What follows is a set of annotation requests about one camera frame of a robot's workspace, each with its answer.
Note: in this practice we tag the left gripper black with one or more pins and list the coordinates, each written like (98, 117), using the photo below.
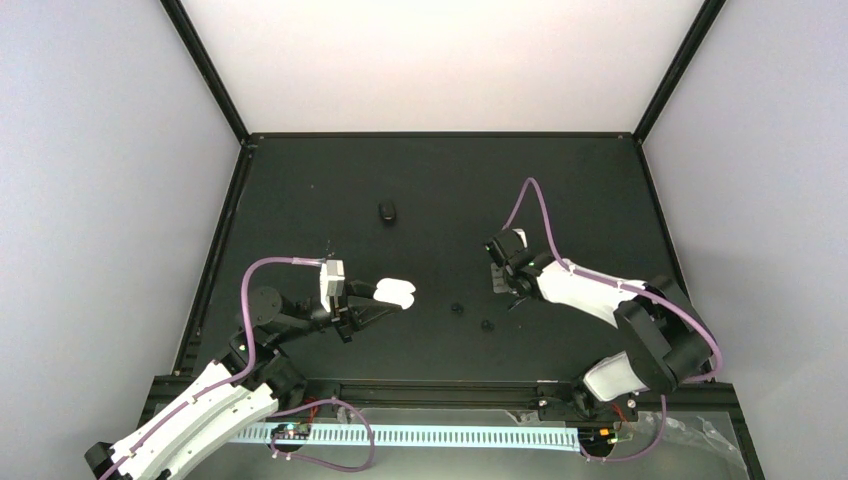
(342, 315)

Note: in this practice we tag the white earbud charging case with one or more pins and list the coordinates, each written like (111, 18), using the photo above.
(395, 291)

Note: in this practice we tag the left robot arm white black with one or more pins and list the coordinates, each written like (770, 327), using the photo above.
(248, 383)

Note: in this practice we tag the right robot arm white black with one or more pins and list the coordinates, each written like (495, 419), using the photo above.
(665, 342)

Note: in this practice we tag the left circuit board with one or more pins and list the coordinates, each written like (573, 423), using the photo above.
(291, 432)

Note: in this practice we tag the circuit board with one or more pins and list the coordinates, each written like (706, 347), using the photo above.
(291, 432)
(603, 436)

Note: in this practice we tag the right circuit board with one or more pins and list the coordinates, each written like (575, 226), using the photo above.
(603, 436)

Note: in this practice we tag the clear plastic sheet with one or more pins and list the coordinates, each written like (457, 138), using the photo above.
(679, 445)

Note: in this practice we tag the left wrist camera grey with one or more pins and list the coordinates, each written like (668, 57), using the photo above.
(331, 283)

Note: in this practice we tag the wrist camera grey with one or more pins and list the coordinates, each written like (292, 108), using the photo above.
(331, 283)
(522, 236)

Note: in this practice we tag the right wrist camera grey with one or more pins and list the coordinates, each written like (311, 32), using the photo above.
(522, 236)

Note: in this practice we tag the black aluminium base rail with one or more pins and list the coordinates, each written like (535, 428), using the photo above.
(552, 401)

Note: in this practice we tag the white slotted cable duct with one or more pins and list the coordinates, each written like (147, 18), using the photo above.
(421, 436)

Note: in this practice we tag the black frame post left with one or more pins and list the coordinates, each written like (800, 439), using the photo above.
(193, 43)

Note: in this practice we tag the black frame post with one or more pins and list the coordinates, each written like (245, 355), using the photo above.
(193, 43)
(684, 55)

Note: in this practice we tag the black frame post right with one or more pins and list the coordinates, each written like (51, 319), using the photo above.
(684, 55)

